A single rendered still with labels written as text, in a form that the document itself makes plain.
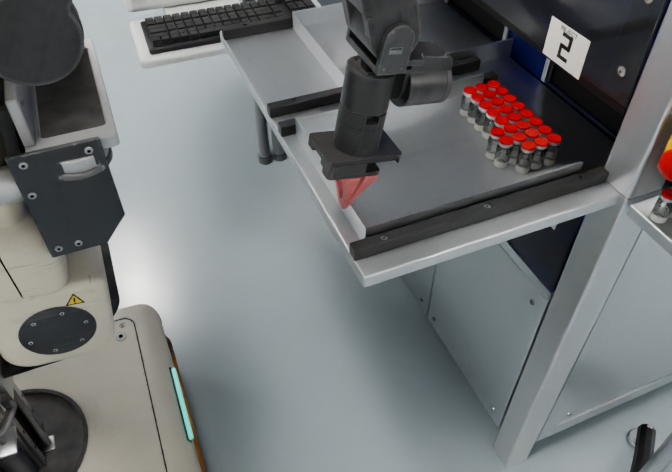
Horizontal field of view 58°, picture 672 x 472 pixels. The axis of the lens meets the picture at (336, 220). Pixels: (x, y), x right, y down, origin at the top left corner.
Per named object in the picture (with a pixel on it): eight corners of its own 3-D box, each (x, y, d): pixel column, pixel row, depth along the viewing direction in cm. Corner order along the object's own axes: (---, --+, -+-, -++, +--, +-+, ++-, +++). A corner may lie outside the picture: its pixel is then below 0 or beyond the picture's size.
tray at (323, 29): (441, -1, 132) (443, -17, 129) (510, 55, 114) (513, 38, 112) (292, 28, 122) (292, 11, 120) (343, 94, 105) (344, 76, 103)
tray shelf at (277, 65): (428, -2, 136) (429, -10, 135) (658, 190, 90) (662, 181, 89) (220, 39, 123) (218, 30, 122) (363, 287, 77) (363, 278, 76)
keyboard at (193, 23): (307, -2, 149) (306, -12, 147) (326, 23, 140) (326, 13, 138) (140, 26, 139) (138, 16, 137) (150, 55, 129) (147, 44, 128)
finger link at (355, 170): (369, 219, 80) (383, 161, 74) (318, 227, 77) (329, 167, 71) (348, 188, 84) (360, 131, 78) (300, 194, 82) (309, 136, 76)
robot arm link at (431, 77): (352, -11, 66) (388, 26, 61) (439, -12, 71) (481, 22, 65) (333, 86, 74) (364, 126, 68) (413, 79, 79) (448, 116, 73)
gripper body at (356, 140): (400, 166, 76) (414, 115, 71) (325, 176, 72) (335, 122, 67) (377, 137, 80) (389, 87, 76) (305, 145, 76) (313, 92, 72)
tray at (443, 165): (479, 90, 106) (483, 73, 103) (576, 181, 89) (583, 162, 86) (296, 136, 96) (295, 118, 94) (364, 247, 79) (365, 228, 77)
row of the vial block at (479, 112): (468, 108, 102) (472, 84, 99) (532, 172, 90) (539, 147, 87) (456, 111, 101) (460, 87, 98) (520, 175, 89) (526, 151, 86)
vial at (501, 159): (502, 158, 92) (508, 133, 89) (510, 166, 91) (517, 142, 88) (490, 161, 92) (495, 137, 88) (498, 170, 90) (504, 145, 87)
